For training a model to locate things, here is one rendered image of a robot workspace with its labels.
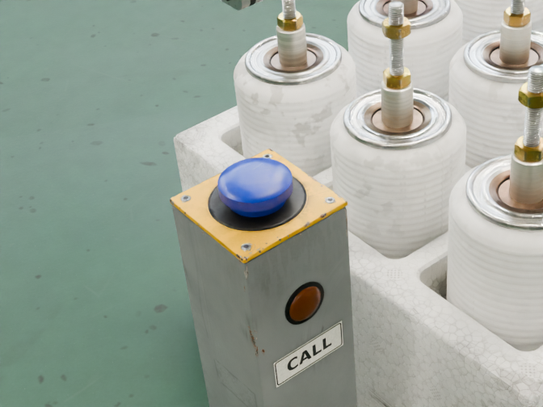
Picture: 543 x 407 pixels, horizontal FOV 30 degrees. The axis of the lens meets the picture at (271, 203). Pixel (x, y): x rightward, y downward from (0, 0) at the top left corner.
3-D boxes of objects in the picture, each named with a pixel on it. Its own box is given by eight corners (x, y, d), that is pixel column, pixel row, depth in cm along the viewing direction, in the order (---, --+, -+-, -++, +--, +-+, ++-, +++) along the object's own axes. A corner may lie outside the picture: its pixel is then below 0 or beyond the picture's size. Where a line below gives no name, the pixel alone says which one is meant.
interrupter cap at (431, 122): (330, 145, 70) (329, 136, 69) (361, 89, 75) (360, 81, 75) (438, 160, 67) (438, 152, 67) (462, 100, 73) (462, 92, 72)
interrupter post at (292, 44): (309, 54, 80) (305, 17, 78) (309, 70, 78) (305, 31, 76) (278, 56, 80) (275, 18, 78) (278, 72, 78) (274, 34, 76)
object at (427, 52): (333, 185, 96) (322, 12, 85) (401, 140, 101) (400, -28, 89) (410, 228, 90) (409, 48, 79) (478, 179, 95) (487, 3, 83)
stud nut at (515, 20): (501, 26, 74) (502, 15, 74) (504, 14, 76) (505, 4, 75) (528, 27, 74) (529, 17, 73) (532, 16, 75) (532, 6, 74)
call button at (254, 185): (309, 207, 55) (307, 177, 53) (250, 240, 53) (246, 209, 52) (265, 175, 57) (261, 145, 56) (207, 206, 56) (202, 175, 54)
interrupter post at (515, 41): (498, 69, 76) (501, 29, 74) (496, 52, 78) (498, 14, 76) (532, 68, 76) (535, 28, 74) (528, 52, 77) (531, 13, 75)
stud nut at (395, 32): (378, 37, 67) (377, 26, 66) (385, 25, 68) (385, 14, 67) (407, 40, 66) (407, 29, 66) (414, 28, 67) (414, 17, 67)
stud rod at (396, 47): (388, 105, 70) (386, 6, 66) (392, 98, 71) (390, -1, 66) (401, 106, 70) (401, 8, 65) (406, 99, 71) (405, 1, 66)
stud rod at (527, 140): (524, 168, 63) (532, 63, 58) (539, 173, 63) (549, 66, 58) (517, 177, 62) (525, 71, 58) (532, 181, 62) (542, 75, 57)
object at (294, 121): (359, 201, 93) (352, 27, 82) (364, 270, 86) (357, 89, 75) (256, 207, 94) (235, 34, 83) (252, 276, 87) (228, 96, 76)
